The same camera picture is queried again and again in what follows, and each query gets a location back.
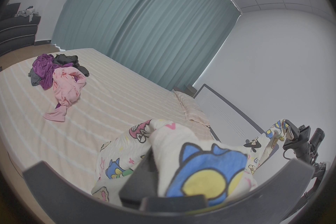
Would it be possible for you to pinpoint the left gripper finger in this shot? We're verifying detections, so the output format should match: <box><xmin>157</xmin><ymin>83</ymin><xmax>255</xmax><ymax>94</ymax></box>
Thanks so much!
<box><xmin>119</xmin><ymin>148</ymin><xmax>159</xmax><ymax>208</ymax></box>

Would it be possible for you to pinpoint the white printed pyjama top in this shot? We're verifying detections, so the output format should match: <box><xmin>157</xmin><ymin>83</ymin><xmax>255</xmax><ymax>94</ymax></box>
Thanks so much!
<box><xmin>90</xmin><ymin>118</ymin><xmax>296</xmax><ymax>209</ymax></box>

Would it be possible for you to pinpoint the bed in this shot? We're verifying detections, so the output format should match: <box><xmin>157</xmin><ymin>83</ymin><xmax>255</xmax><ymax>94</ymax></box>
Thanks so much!
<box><xmin>0</xmin><ymin>48</ymin><xmax>266</xmax><ymax>193</ymax></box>

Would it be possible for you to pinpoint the pale pink pillow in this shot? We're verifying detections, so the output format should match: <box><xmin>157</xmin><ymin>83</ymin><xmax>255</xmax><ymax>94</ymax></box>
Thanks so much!
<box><xmin>173</xmin><ymin>90</ymin><xmax>210</xmax><ymax>126</ymax></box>

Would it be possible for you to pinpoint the grey bedside table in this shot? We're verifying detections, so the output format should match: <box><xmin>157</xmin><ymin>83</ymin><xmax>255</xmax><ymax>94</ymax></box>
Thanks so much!
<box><xmin>173</xmin><ymin>85</ymin><xmax>197</xmax><ymax>97</ymax></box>

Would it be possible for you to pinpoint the pink garment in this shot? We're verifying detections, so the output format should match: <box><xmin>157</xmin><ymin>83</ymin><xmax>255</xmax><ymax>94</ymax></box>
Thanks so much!
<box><xmin>43</xmin><ymin>67</ymin><xmax>86</xmax><ymax>122</ymax></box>

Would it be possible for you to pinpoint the black garment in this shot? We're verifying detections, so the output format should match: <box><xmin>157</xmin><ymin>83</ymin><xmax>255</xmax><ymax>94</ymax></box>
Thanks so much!
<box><xmin>54</xmin><ymin>54</ymin><xmax>90</xmax><ymax>77</ymax></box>

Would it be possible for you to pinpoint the purple satin garment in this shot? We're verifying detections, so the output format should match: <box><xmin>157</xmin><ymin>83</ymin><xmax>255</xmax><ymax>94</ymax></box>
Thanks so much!
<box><xmin>31</xmin><ymin>54</ymin><xmax>79</xmax><ymax>110</ymax></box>

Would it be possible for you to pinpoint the dark grey garment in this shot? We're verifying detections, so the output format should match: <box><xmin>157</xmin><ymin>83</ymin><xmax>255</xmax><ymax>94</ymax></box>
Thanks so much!
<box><xmin>28</xmin><ymin>68</ymin><xmax>42</xmax><ymax>87</ymax></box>

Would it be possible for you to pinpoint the blue-green curtain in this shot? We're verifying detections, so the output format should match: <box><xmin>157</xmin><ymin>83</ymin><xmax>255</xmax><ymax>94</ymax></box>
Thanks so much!
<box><xmin>51</xmin><ymin>0</ymin><xmax>242</xmax><ymax>91</ymax></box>

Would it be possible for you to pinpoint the black chest of drawers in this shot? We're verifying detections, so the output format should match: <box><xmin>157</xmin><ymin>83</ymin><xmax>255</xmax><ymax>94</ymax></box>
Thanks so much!
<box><xmin>0</xmin><ymin>2</ymin><xmax>42</xmax><ymax>57</ymax></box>

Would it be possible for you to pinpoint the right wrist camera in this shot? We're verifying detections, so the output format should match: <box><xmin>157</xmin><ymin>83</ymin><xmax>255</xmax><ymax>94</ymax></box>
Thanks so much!
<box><xmin>298</xmin><ymin>125</ymin><xmax>311</xmax><ymax>143</ymax></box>

